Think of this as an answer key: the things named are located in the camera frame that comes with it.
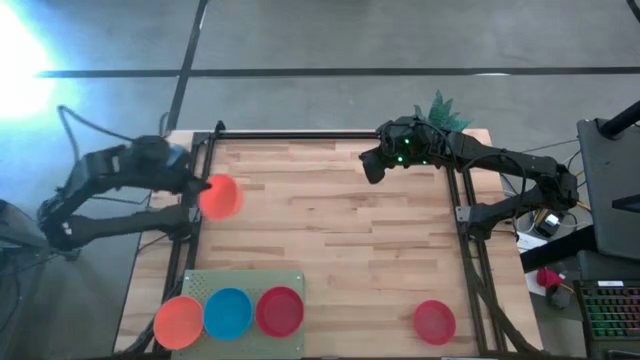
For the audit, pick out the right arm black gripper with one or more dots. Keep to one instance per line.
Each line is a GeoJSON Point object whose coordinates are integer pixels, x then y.
{"type": "Point", "coordinates": [410, 147]}

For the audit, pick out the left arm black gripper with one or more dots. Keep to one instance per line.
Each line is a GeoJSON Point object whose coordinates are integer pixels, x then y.
{"type": "Point", "coordinates": [182, 175]}

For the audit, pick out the small orange plastic bowl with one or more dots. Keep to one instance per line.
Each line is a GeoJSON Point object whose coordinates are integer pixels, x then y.
{"type": "Point", "coordinates": [178, 322]}
{"type": "Point", "coordinates": [222, 197]}

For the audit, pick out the small blue plastic bowl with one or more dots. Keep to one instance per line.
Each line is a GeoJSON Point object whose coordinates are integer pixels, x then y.
{"type": "Point", "coordinates": [228, 313]}

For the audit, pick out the small red plastic bowl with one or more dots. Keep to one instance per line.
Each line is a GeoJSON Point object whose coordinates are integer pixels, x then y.
{"type": "Point", "coordinates": [279, 311]}
{"type": "Point", "coordinates": [434, 322]}

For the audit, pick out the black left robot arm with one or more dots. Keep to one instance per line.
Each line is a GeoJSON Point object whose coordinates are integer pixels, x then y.
{"type": "Point", "coordinates": [110, 170]}

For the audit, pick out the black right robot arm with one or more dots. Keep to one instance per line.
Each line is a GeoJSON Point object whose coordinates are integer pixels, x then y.
{"type": "Point", "coordinates": [525, 167]}

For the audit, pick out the green plant in white pot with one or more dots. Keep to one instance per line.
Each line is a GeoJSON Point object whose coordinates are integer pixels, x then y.
{"type": "Point", "coordinates": [442, 112]}

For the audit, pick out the dark metal stand base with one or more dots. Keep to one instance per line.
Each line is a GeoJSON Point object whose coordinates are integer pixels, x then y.
{"type": "Point", "coordinates": [70, 253]}

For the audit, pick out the white paper sheet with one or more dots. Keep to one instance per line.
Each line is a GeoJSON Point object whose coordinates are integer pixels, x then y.
{"type": "Point", "coordinates": [530, 243]}

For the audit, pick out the small black white device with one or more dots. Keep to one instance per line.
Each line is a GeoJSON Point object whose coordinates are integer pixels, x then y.
{"type": "Point", "coordinates": [550, 223]}

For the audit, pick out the black metal bar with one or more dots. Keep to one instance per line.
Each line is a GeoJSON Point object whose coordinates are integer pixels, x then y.
{"type": "Point", "coordinates": [555, 250]}

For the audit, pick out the small red object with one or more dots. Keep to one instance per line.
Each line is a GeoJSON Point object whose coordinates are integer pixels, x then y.
{"type": "Point", "coordinates": [547, 277]}

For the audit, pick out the small dark grey device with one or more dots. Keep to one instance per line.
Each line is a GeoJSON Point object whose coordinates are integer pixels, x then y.
{"type": "Point", "coordinates": [557, 299]}

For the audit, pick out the black pole stand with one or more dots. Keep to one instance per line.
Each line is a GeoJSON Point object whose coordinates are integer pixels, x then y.
{"type": "Point", "coordinates": [622, 119]}

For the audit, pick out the backlit computer keyboard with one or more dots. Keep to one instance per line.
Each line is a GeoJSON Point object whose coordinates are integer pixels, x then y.
{"type": "Point", "coordinates": [610, 312]}

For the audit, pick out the black aluminium frame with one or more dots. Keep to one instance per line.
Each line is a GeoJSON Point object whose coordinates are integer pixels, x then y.
{"type": "Point", "coordinates": [250, 135]}

